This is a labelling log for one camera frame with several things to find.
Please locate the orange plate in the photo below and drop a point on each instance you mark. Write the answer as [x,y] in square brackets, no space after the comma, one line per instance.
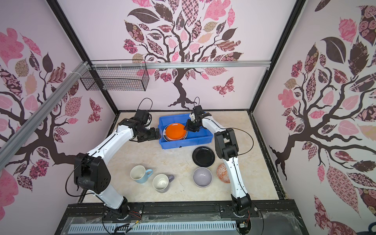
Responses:
[175,132]

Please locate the blue plastic bin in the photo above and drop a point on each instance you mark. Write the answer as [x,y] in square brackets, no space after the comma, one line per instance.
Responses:
[193,138]

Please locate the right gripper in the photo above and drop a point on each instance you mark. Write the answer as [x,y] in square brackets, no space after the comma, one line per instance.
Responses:
[189,127]

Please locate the aluminium rail left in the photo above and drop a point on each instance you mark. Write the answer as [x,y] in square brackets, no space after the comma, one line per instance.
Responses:
[10,148]

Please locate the black wire basket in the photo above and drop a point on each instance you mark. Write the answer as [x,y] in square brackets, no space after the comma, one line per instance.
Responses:
[116,75]

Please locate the white vented cable duct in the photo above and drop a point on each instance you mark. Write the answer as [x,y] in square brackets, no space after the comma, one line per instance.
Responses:
[156,228]

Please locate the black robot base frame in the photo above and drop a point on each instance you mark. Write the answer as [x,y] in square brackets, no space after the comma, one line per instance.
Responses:
[265,217]

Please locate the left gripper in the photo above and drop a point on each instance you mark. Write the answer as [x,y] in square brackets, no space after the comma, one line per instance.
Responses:
[152,136]

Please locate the red patterned bowl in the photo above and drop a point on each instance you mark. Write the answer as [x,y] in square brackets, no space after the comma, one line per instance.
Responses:
[222,174]

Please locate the light blue mug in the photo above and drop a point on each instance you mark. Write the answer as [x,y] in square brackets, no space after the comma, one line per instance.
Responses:
[140,174]

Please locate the aluminium rail back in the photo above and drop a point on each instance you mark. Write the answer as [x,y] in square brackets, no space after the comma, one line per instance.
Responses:
[184,65]

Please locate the purple mug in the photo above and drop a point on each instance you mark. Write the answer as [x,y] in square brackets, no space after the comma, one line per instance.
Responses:
[161,182]

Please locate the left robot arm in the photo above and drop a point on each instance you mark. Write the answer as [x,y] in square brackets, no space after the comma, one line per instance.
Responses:
[90,169]

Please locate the aluminium rail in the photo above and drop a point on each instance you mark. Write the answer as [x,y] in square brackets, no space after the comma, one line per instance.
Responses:
[10,148]
[184,65]

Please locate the black plate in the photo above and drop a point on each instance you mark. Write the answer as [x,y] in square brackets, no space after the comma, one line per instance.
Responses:
[203,156]

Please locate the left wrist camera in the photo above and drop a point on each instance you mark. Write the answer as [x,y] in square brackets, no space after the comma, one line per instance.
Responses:
[143,116]

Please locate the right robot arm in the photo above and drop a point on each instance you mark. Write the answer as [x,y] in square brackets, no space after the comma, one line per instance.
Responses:
[227,149]

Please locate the lavender bowl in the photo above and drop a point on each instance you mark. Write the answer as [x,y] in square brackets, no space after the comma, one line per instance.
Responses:
[202,177]

